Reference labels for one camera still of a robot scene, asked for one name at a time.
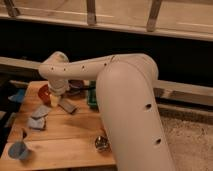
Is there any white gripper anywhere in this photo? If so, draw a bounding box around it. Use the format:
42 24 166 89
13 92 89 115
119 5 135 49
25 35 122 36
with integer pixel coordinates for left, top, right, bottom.
48 85 68 106

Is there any grey rectangular eraser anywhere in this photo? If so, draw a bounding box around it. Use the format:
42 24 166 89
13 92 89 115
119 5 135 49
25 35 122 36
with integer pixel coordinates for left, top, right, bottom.
59 99 76 114

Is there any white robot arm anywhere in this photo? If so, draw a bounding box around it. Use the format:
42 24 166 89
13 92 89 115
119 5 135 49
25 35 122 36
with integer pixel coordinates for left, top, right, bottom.
39 52 176 171

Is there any small metal cup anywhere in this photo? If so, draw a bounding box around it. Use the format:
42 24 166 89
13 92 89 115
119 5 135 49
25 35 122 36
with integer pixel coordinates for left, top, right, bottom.
95 136 110 152

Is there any blue plastic cup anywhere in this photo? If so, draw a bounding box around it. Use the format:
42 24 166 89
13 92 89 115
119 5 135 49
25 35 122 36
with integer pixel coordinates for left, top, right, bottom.
8 141 29 160

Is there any orange red bowl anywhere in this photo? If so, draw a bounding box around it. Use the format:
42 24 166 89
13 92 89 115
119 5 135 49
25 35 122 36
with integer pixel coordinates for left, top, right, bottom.
38 84 51 105

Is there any dark purple bowl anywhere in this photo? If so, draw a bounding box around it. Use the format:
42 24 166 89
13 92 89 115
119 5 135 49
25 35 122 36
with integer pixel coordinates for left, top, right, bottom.
68 80 84 95

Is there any upper grey blue cloth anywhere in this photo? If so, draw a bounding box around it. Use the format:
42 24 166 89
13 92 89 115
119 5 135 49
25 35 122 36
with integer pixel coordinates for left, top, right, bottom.
31 105 51 119

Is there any grey blue cloth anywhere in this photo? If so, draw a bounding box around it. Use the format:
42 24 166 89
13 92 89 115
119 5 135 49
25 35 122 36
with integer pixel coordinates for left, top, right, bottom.
31 105 51 119
28 118 46 130

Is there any green plastic tray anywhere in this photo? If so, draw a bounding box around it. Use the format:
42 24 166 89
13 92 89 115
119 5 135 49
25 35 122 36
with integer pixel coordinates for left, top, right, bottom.
87 81 98 108

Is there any black spoon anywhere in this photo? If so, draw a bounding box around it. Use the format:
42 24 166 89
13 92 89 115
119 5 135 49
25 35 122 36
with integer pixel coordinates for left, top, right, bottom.
77 86 96 90

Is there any blue cloth beside table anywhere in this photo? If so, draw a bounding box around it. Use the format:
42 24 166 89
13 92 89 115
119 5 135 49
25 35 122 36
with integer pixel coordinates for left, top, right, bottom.
8 89 26 103

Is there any lower grey blue cloth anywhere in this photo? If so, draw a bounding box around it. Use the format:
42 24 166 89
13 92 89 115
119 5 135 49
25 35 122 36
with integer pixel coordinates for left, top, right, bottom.
28 118 46 130

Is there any wooden table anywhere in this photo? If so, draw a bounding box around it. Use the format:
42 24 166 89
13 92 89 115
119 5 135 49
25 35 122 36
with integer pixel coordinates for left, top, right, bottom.
0 81 115 171

